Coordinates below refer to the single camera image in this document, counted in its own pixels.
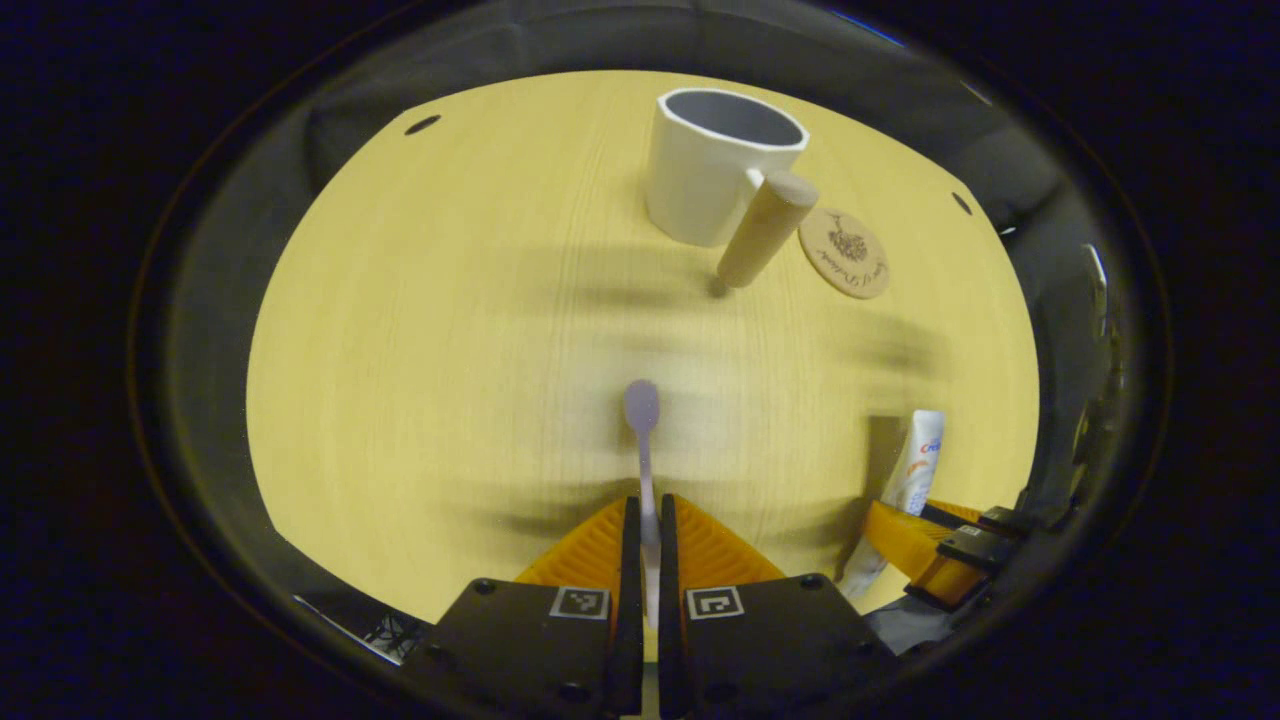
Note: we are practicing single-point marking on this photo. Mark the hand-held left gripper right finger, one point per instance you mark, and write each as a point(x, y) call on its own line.
point(668, 600)

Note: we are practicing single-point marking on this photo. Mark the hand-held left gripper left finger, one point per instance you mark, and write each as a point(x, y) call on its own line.
point(630, 600)

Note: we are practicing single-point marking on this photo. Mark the round wooden coaster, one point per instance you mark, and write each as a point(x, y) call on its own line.
point(845, 255)

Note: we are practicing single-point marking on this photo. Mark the white toothbrush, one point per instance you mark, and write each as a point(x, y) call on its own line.
point(642, 405)

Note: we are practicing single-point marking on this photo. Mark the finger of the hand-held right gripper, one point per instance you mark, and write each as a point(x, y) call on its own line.
point(1000, 522)
point(920, 550)

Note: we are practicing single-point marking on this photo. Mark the white toothpaste tube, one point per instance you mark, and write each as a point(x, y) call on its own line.
point(918, 470)

